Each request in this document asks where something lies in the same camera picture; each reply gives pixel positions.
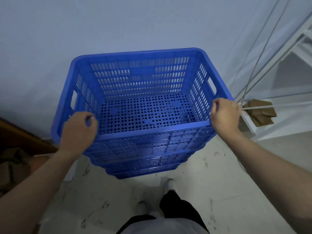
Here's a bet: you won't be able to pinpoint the brown cardboard box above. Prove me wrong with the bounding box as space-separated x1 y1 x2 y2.
0 147 50 199

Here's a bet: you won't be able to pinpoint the brown cardboard pieces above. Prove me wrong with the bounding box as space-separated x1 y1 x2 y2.
241 99 277 127

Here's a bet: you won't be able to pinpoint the person's grey shirt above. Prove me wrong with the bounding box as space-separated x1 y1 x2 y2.
122 215 203 234

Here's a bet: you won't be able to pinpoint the blue perforated plastic crate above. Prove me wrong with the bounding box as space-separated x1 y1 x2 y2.
113 168 176 180
104 159 188 174
51 47 235 156
84 143 212 166

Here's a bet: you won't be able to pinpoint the person's white shoe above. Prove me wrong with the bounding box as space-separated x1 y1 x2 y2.
164 178 176 193
137 200 150 215

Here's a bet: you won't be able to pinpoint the person's right hand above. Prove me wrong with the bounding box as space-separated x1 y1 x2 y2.
210 97 243 140

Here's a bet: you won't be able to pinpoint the person's right forearm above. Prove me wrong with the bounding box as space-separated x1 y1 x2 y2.
220 129 312 234

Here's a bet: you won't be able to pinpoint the thin grey cable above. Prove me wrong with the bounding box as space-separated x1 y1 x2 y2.
242 0 293 101
240 0 283 101

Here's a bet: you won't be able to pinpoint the brown wooden furniture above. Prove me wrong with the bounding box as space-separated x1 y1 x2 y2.
0 117 59 155

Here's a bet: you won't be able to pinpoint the person's black trousers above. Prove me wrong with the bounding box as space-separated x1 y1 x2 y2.
117 190 210 234

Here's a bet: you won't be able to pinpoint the person's left forearm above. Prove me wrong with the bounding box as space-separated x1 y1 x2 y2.
0 148 85 234

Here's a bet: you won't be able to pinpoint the white metal rack frame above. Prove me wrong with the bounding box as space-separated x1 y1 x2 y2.
234 12 312 142

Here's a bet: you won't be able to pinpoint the person's left hand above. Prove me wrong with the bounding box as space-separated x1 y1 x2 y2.
59 111 99 157

